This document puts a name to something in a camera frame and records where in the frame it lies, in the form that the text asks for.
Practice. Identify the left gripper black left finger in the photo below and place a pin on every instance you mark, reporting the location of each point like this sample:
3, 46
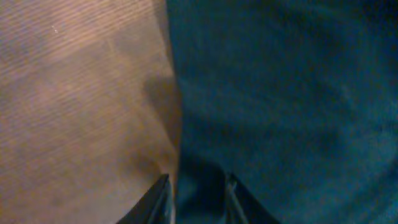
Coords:
154, 207

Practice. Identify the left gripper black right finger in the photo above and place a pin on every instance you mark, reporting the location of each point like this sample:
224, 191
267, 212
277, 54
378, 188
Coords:
242, 207

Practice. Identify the black t-shirt with white logo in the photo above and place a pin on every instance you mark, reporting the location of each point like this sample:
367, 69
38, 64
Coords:
297, 98

